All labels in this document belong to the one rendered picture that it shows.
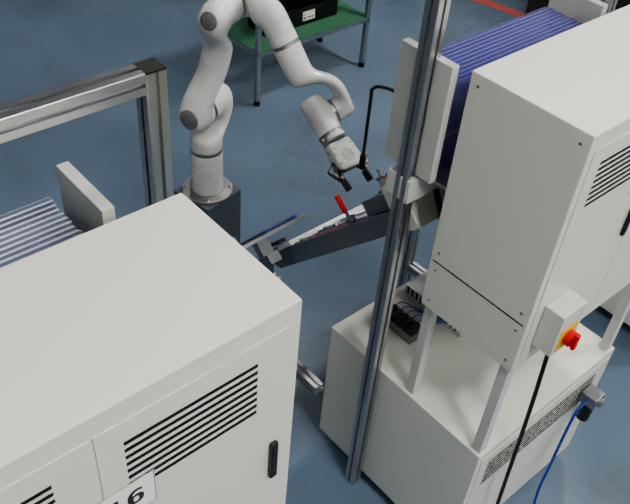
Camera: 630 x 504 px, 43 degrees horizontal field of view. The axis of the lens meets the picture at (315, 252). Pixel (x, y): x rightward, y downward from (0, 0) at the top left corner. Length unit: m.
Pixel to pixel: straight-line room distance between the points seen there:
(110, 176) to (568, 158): 3.02
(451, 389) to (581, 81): 1.10
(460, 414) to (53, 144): 2.92
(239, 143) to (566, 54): 2.86
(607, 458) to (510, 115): 1.89
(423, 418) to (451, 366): 0.21
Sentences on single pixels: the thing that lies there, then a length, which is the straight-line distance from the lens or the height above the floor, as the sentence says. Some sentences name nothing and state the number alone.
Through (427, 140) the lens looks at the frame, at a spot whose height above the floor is 1.50.
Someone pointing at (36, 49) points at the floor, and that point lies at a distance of 5.59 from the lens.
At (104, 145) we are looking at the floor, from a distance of 4.57.
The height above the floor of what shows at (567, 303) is 1.22.
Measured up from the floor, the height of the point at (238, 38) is 0.35.
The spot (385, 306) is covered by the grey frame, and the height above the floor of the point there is 0.93.
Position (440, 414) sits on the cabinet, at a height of 0.62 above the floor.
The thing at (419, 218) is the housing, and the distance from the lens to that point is 2.15.
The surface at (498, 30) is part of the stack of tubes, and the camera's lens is 2.15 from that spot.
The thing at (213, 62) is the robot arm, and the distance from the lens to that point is 2.67.
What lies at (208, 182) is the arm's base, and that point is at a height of 0.78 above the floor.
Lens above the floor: 2.55
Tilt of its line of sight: 41 degrees down
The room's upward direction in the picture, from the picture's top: 5 degrees clockwise
